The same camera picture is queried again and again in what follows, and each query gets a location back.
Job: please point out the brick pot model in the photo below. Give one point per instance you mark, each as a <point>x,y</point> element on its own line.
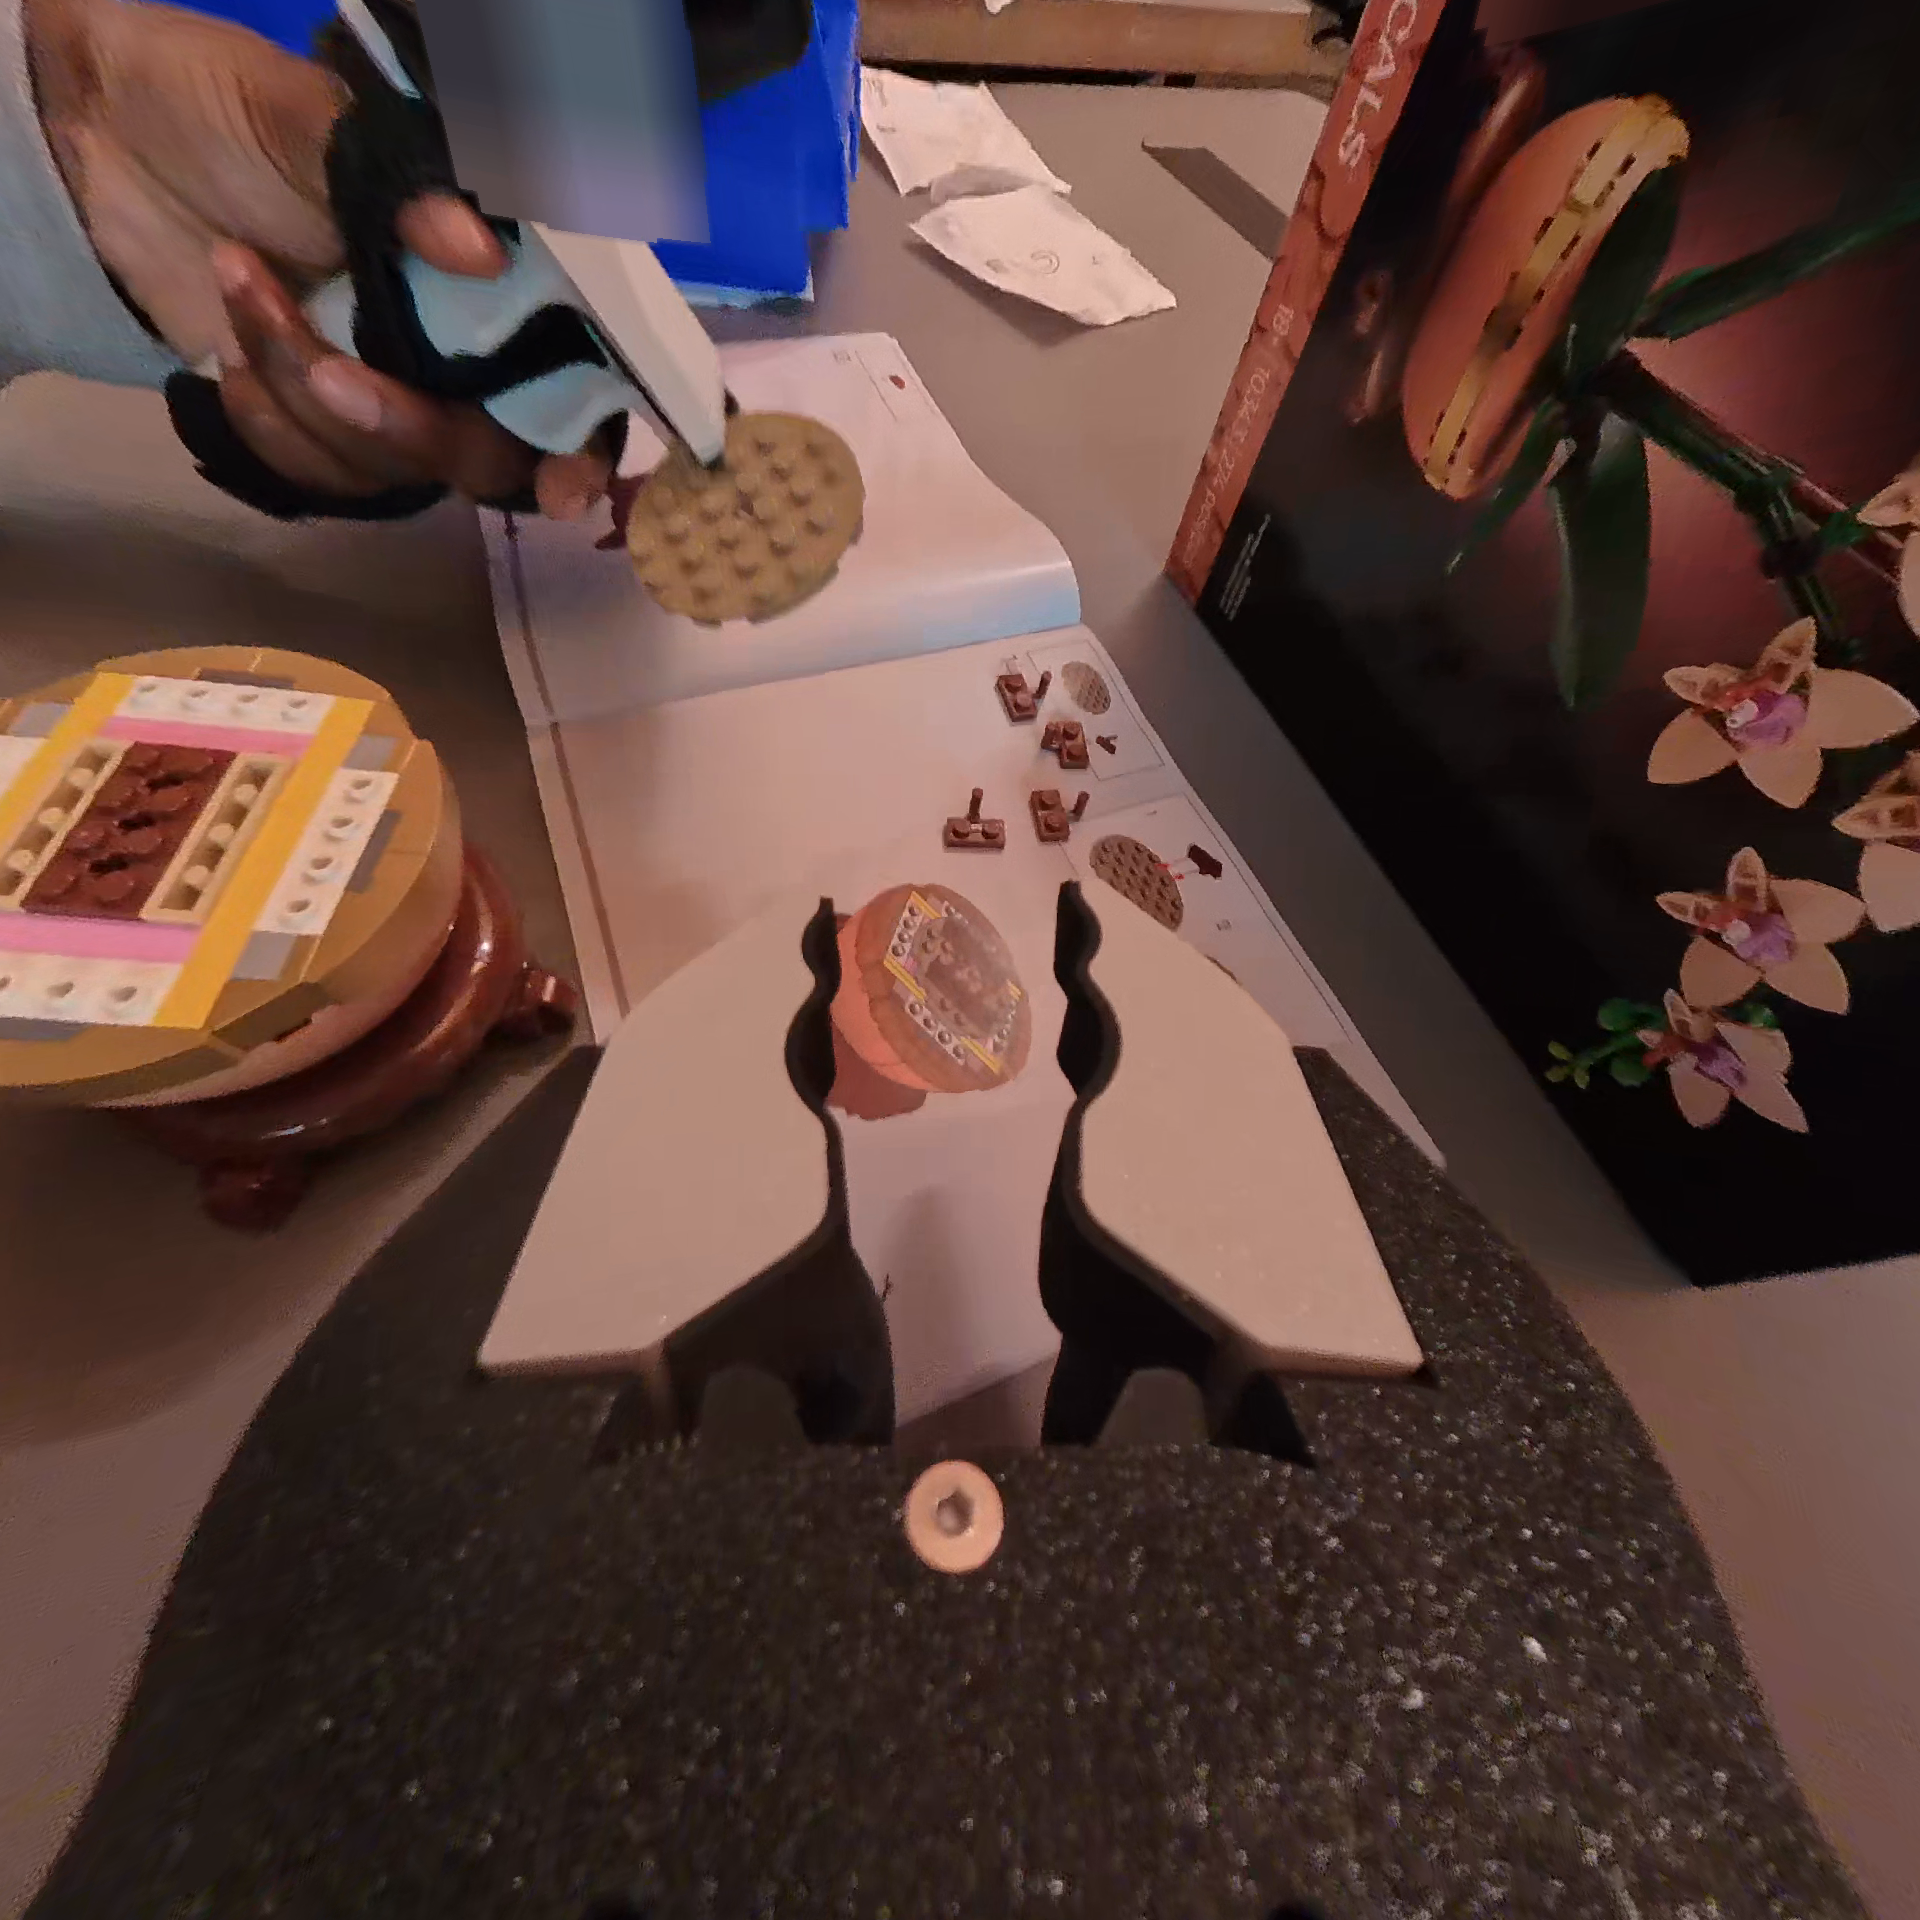
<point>180,810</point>

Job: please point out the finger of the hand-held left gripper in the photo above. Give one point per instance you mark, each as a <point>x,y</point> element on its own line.
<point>645,331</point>

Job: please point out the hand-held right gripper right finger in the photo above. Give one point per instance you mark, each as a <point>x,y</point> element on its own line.
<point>1246,1202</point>

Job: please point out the white paper sheet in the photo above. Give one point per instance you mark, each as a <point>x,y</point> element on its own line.
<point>1051,265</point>
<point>960,136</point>

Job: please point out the tan round plate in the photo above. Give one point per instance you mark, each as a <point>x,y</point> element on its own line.
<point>745,517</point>

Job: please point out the small brown brick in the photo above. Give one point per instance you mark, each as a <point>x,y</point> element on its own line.
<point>1052,814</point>
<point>1065,746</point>
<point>1020,694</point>
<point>968,823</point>

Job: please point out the blue plastic bin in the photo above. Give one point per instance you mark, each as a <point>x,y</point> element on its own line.
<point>786,181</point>

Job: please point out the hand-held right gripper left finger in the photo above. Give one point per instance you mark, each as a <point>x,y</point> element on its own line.
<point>675,1202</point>

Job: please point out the black flower print box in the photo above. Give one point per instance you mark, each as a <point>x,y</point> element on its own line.
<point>1499,751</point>

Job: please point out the white instruction booklet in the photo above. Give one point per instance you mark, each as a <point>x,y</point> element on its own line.
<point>960,512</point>

